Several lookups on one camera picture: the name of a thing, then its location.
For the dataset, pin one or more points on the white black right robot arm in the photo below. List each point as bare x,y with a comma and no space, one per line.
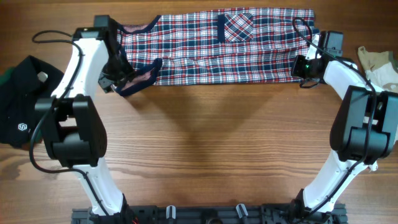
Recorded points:
364,131

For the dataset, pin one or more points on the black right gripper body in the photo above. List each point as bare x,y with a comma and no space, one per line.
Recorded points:
302,68

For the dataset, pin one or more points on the black folded polo shirt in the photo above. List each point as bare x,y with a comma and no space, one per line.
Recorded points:
49,75

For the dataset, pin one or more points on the green folded shirt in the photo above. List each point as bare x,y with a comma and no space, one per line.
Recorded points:
18,97

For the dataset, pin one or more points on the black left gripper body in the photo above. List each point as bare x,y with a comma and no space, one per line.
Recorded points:
115,70

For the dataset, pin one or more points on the beige crumpled garment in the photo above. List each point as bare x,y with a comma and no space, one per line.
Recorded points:
380,68

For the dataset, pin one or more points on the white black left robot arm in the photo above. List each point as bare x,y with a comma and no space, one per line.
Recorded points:
72,129

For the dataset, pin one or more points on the plaid sleeveless shirt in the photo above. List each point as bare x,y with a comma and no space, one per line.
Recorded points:
221,46

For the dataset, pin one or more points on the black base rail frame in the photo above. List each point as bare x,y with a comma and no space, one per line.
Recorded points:
261,214

